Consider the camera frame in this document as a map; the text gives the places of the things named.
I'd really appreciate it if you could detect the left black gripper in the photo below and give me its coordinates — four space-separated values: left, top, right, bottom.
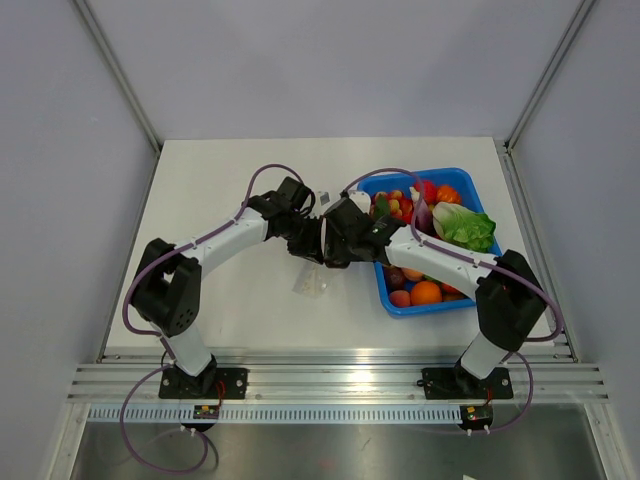
283 213 324 265

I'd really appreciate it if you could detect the clear zip top bag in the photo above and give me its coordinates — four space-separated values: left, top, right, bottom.
292 263 329 298

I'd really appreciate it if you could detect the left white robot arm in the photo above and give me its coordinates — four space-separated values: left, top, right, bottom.
123 177 323 399

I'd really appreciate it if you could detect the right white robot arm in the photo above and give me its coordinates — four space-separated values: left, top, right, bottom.
323 197 546 399

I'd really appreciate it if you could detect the dark purple plum toy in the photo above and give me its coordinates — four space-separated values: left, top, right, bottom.
383 267 406 292

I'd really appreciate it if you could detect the green leaf toy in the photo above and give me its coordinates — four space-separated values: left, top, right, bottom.
372 195 391 220

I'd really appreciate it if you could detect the small pink peach toy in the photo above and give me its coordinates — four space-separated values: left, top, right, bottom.
389 290 412 308

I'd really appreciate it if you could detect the lychee cluster toy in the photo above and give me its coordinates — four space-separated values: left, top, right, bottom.
370 190 414 223

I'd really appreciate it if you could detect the purple onion toy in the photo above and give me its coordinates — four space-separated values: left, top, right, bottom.
409 187 435 235

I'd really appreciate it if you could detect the orange fruit toy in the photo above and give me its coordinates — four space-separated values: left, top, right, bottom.
410 280 443 306

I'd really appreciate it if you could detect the red strawberry toy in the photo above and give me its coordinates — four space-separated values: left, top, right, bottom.
414 180 437 204

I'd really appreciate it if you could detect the orange persimmon toy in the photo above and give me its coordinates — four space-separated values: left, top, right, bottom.
436 185 462 204

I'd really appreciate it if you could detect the green cabbage toy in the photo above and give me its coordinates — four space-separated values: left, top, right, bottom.
432 202 496 253

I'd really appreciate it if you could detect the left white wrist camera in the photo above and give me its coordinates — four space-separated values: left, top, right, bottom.
315 190 331 206

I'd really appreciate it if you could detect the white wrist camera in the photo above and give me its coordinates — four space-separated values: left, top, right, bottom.
315 190 331 206
348 190 372 214

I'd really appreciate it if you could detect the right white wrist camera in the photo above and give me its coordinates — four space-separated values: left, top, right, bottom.
348 190 372 214

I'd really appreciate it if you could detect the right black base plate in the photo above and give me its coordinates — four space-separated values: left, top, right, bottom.
417 367 514 400

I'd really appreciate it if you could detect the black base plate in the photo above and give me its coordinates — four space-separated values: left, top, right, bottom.
417 367 514 400
158 367 248 400

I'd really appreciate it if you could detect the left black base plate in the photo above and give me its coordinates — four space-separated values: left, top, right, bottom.
158 367 248 400

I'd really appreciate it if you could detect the aluminium mounting rail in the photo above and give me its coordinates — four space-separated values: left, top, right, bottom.
67 344 610 405

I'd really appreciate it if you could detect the white slotted cable duct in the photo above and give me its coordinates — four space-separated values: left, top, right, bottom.
87 404 461 425

